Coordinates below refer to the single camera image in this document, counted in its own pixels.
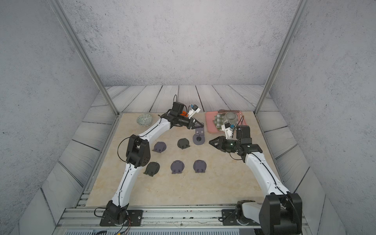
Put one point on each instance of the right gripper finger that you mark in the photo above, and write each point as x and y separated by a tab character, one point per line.
218	140
218	147

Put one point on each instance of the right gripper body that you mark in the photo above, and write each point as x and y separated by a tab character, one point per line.
228	146

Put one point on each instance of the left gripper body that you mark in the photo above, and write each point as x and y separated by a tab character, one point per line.
184	121

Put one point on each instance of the purple stand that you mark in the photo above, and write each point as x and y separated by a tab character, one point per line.
199	136
177	167
159	147
199	166

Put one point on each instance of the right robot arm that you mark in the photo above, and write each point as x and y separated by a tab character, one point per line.
281	211

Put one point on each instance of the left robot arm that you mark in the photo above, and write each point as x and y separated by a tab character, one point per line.
138	155

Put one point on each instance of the pink tray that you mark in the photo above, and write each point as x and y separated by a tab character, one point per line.
209	117

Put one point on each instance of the orange bowl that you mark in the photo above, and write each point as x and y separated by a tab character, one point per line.
184	114

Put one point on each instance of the green checkered cloth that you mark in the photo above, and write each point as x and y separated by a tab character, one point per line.
218	121

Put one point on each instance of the brown wooden spoon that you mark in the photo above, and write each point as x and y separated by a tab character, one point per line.
228	111

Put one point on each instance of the ribbed grey cup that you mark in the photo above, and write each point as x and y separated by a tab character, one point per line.
231	118

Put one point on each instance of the green patterned bowl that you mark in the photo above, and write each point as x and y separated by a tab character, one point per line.
144	120

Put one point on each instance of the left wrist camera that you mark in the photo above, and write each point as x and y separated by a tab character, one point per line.
193	110

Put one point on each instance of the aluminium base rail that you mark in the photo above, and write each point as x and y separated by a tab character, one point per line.
157	220

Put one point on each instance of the right aluminium frame post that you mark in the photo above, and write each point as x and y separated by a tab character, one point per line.
282	53

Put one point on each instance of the aluminium frame post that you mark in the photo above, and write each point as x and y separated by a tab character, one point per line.
65	23
282	53

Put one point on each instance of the left aluminium frame post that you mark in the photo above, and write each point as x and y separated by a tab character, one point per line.
65	23

